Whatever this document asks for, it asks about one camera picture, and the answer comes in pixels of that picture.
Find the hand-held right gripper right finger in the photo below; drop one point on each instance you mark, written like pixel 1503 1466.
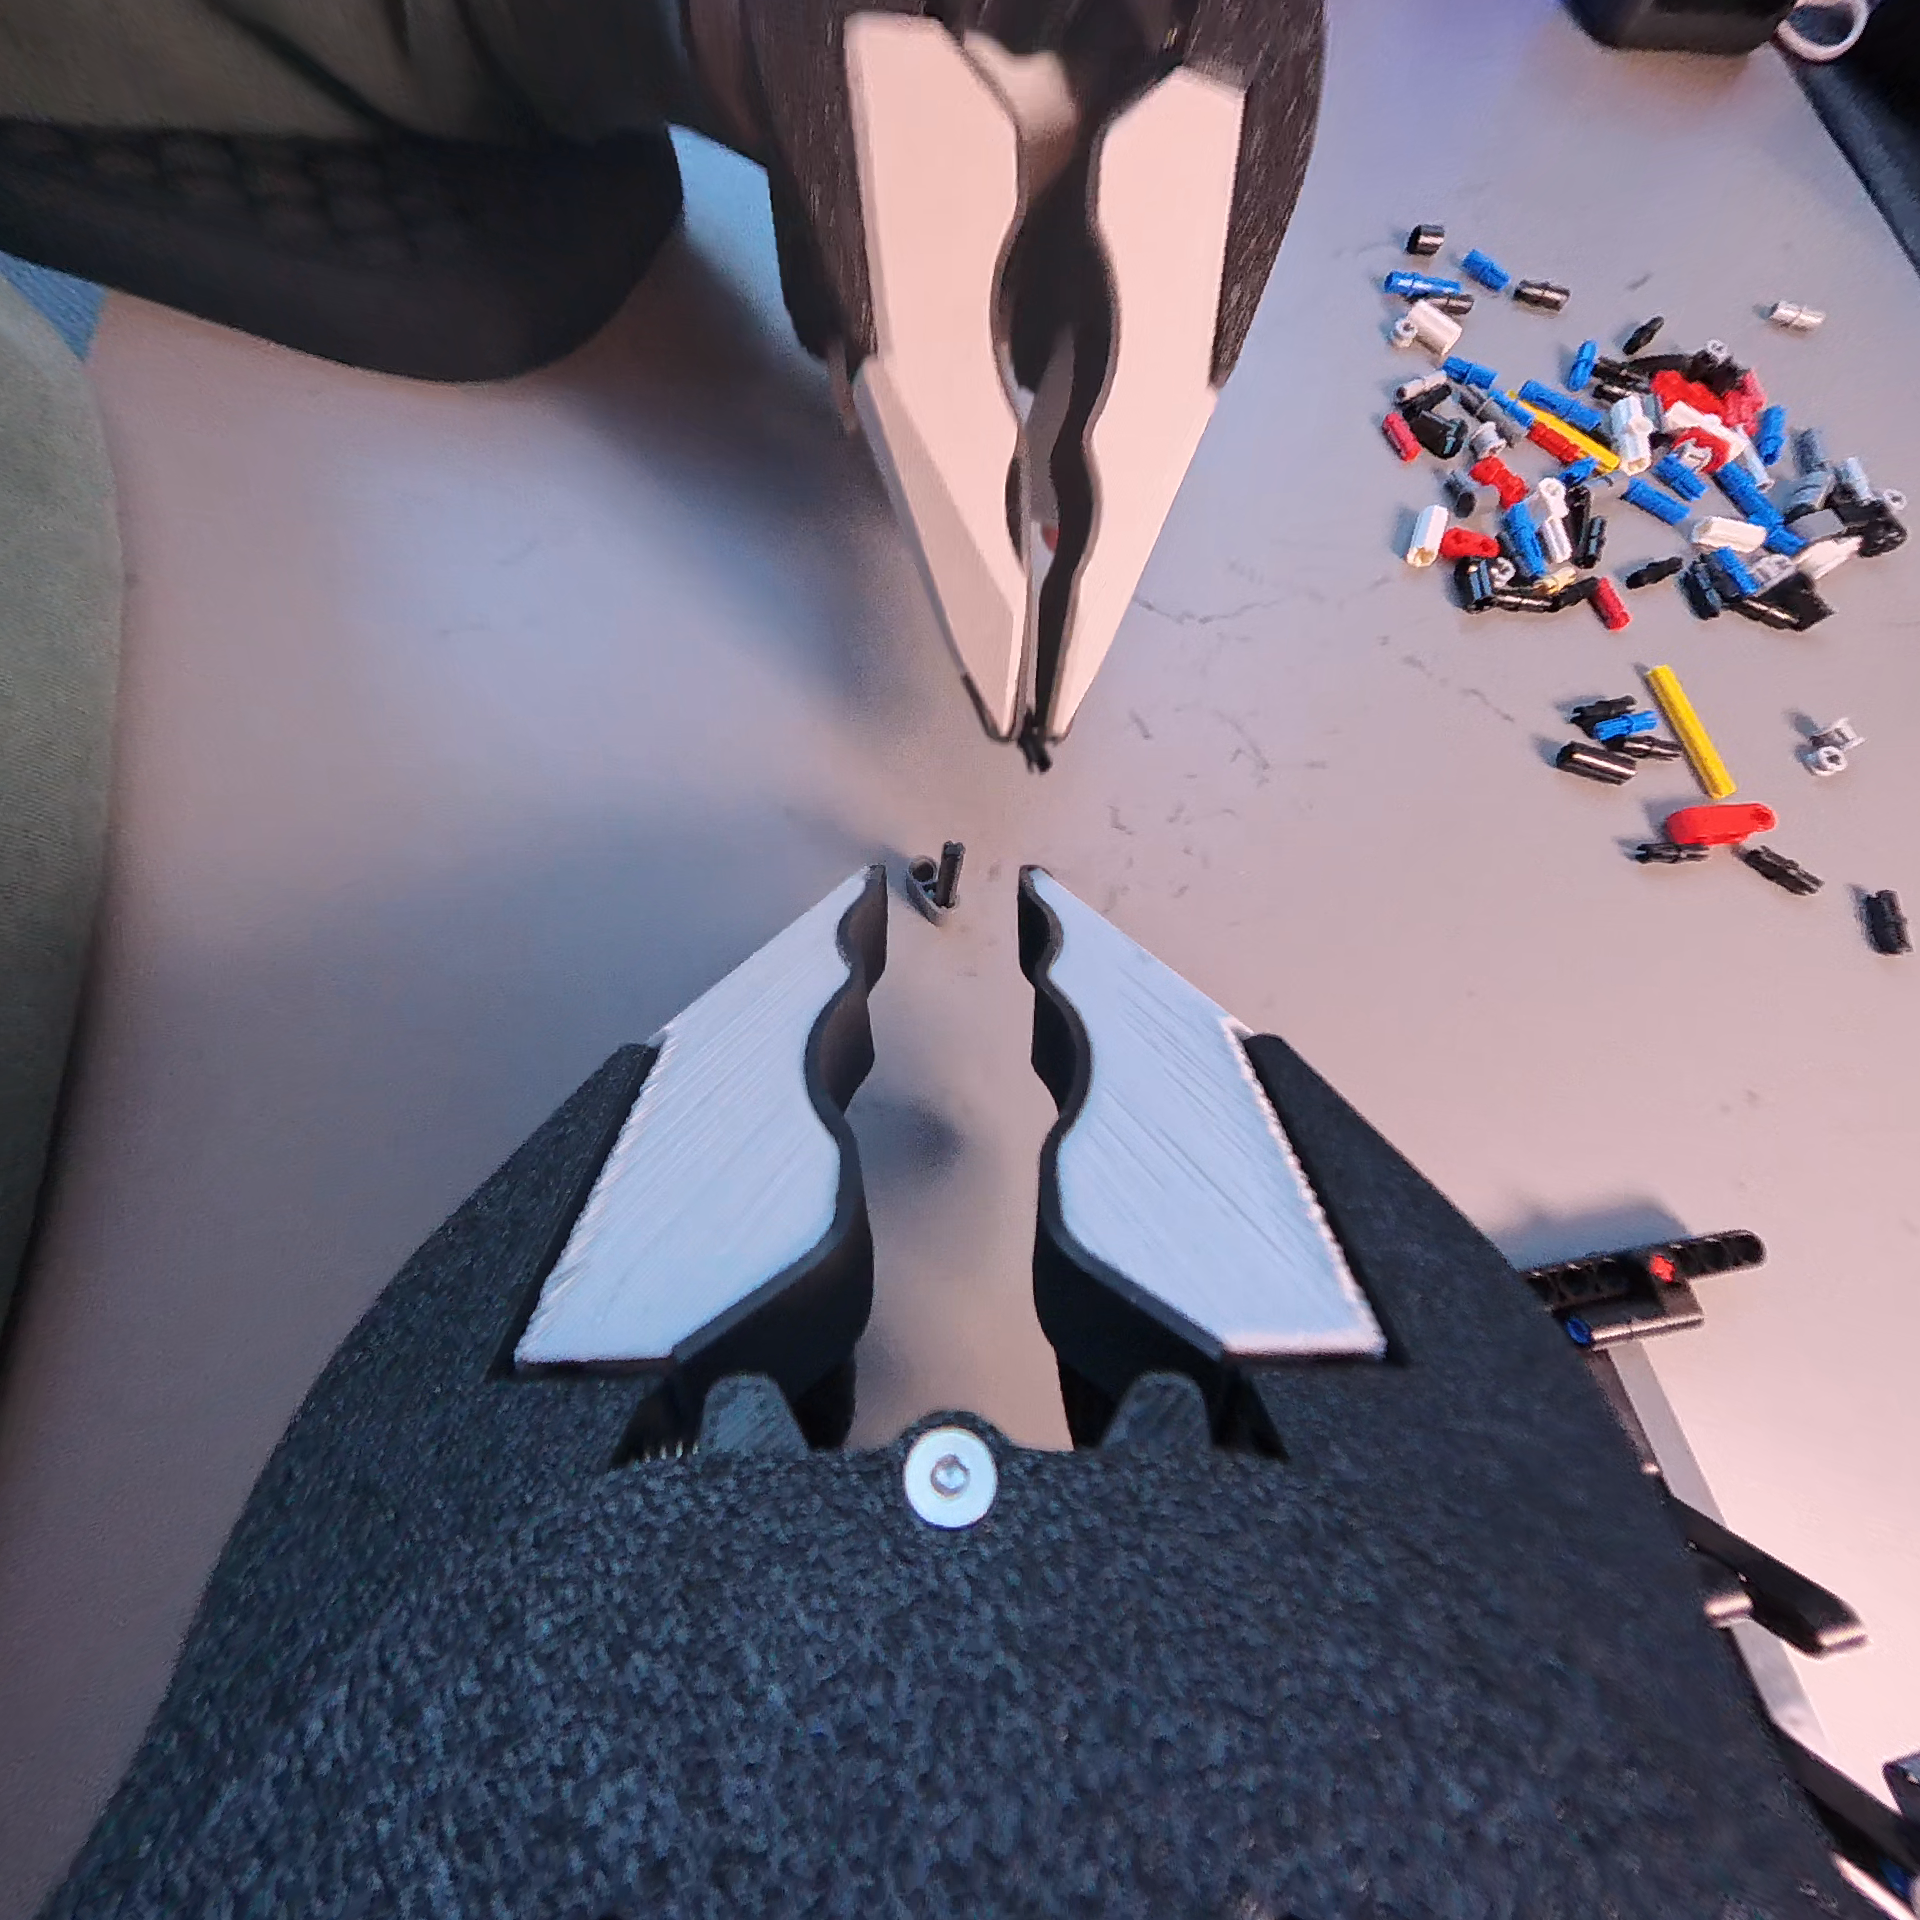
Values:
pixel 1201 1184

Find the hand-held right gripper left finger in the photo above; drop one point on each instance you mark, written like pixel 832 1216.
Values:
pixel 705 1184

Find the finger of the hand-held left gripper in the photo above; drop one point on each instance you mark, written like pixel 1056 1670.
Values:
pixel 930 224
pixel 1162 270

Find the grey toy connector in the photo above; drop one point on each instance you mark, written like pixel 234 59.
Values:
pixel 926 888

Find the toy truck chassis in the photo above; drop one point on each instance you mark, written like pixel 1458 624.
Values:
pixel 1634 1289

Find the pile of small toy pieces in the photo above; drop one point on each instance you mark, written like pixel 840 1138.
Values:
pixel 1651 451

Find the person's left forearm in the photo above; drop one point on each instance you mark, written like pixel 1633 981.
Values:
pixel 299 224

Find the grey desk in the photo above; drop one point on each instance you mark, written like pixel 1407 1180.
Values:
pixel 450 749

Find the black box device with display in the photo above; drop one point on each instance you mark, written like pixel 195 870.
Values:
pixel 1680 18

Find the red toy beam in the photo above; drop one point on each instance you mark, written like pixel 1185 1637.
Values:
pixel 1718 820

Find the yellow toy axle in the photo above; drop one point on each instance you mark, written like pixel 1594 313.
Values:
pixel 1688 732

